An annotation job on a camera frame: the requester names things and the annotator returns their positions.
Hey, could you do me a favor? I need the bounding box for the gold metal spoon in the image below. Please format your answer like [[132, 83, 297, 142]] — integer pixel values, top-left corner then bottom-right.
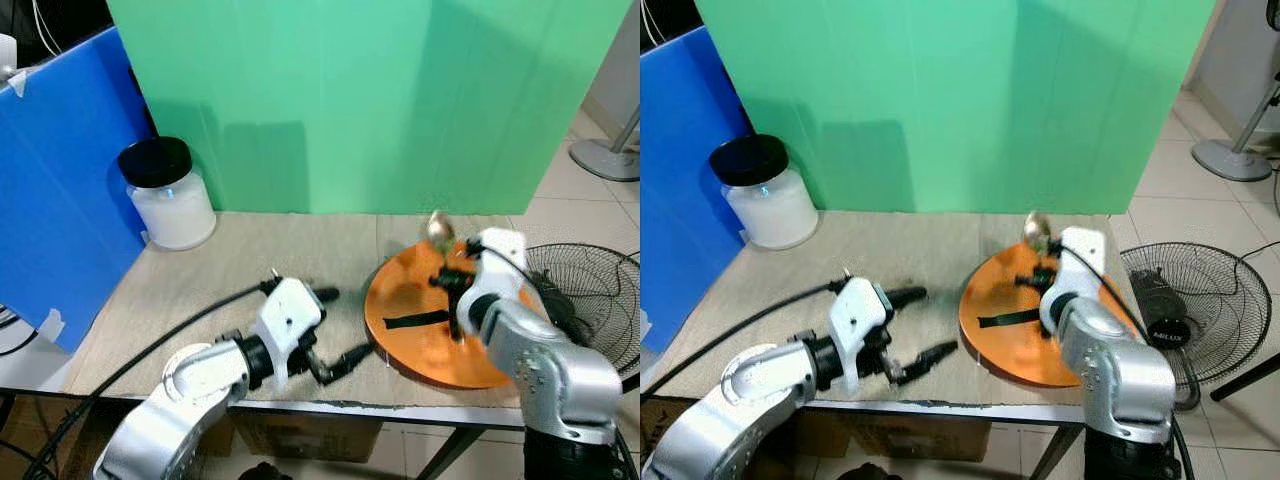
[[427, 211, 458, 251], [1021, 211, 1052, 251]]

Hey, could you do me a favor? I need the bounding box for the flat black strip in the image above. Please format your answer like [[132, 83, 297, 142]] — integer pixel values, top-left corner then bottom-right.
[[977, 309, 1043, 330], [379, 311, 452, 332]]

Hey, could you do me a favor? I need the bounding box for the round orange plate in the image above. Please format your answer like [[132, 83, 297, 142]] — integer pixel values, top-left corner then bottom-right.
[[958, 243, 1137, 390], [363, 243, 547, 390]]

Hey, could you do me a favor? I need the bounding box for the brown cardboard box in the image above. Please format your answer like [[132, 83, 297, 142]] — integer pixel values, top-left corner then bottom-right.
[[864, 418, 1023, 464]]

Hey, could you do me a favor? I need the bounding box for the beige table cloth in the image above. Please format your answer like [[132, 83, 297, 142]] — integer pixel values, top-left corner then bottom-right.
[[62, 211, 549, 410], [654, 211, 1143, 407]]

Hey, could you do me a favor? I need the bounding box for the black table leg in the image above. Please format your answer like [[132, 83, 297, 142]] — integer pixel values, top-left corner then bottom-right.
[[424, 427, 483, 480], [1030, 424, 1087, 480]]

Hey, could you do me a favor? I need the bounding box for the white jar with black lid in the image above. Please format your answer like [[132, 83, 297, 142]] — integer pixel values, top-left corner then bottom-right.
[[708, 133, 820, 252], [117, 136, 218, 252]]

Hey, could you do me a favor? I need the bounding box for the green backdrop board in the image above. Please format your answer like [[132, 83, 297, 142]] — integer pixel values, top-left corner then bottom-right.
[[104, 0, 634, 217], [694, 0, 1219, 217]]

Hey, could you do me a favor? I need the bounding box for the black rod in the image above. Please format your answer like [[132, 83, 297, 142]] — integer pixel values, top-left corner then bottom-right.
[[1209, 349, 1280, 403]]

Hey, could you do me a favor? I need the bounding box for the blue partition board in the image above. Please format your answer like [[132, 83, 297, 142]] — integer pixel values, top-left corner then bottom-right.
[[640, 25, 755, 353], [0, 25, 158, 354]]

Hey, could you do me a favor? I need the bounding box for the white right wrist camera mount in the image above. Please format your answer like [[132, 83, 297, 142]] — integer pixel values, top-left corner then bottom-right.
[[1040, 226, 1109, 335], [455, 228, 529, 339]]

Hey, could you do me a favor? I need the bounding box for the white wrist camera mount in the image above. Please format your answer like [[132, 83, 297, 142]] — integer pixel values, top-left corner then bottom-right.
[[250, 277, 327, 389], [1040, 226, 1109, 335], [455, 228, 529, 339], [828, 277, 893, 393]]

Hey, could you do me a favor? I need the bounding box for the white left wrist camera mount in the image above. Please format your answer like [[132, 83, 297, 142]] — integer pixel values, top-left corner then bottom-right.
[[250, 277, 327, 389], [828, 277, 893, 393]]

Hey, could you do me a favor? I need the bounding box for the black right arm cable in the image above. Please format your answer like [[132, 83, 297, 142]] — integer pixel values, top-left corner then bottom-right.
[[478, 244, 563, 343], [1058, 244, 1153, 343]]

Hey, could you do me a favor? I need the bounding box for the black wire floor fan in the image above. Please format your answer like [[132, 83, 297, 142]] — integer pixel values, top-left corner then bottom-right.
[[1120, 241, 1274, 413], [524, 243, 641, 379]]

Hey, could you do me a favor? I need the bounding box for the grey pedestal stand base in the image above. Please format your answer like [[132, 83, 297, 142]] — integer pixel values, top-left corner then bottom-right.
[[1191, 78, 1280, 184], [569, 104, 641, 184]]

